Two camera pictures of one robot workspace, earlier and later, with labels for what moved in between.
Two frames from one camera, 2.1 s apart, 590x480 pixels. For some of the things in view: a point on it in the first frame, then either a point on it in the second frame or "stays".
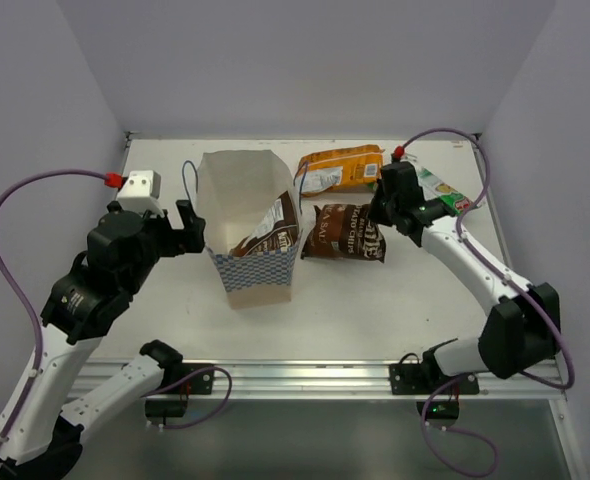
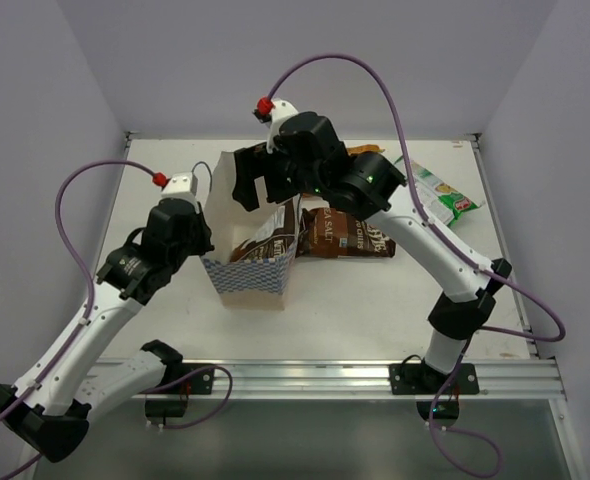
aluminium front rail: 306,377 stays
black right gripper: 373,212 -> 251,163
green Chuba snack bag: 433,188 stays
